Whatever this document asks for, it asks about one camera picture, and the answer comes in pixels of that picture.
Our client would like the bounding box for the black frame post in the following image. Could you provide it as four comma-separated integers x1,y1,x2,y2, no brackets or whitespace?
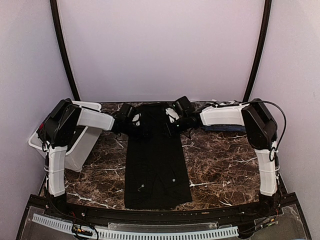
49,0,81,101
242,0,272,102

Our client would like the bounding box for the black patterned shirt in bin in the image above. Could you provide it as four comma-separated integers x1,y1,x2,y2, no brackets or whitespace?
36,121,47,142

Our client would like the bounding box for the white plastic bin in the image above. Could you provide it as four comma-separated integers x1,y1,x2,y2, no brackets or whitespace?
28,100,102,172

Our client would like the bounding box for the black curved table rail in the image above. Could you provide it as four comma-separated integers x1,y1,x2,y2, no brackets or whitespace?
27,194,286,227

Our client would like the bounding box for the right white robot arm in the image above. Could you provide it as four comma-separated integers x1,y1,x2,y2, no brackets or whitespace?
164,96,283,197

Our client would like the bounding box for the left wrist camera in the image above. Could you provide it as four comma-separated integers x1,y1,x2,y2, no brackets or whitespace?
132,113,141,127

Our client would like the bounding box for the left black frame post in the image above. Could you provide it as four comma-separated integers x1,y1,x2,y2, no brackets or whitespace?
49,0,81,101

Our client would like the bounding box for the black long sleeve shirt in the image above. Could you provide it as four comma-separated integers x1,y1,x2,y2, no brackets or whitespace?
124,103,193,210

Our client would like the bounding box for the right black frame post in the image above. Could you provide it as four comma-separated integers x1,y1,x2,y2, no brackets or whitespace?
242,0,272,102

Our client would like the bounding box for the white slotted cable duct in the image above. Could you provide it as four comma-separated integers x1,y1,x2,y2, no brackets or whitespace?
32,214,239,240

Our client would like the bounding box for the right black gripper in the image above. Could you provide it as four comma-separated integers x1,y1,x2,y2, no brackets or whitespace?
161,115,190,138

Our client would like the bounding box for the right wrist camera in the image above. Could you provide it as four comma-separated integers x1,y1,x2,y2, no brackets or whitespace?
165,107,180,124

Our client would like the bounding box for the blue checked folded shirt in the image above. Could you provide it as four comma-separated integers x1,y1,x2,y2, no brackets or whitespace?
201,125,246,132

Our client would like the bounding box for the black white plaid shirt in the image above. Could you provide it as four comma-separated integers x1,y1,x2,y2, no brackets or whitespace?
211,99,241,107

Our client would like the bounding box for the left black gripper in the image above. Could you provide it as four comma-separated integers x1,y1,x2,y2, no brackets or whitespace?
122,121,152,142

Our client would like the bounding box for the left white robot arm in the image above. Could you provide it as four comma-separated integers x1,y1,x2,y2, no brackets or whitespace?
36,98,149,198

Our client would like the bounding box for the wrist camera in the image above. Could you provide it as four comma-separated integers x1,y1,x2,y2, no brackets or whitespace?
132,113,141,127
165,107,180,124

